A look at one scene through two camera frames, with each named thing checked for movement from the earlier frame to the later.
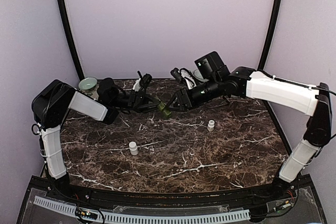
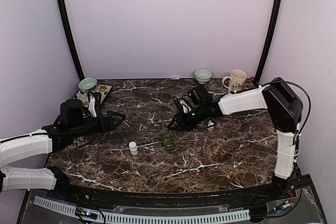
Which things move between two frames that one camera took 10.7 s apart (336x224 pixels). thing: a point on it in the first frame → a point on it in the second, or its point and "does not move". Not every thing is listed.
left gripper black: (138, 100) → (110, 125)
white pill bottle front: (134, 150) does not move
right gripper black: (182, 93) → (182, 124)
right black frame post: (274, 23) does not move
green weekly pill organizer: (161, 107) → (169, 140)
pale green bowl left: (87, 83) does not move
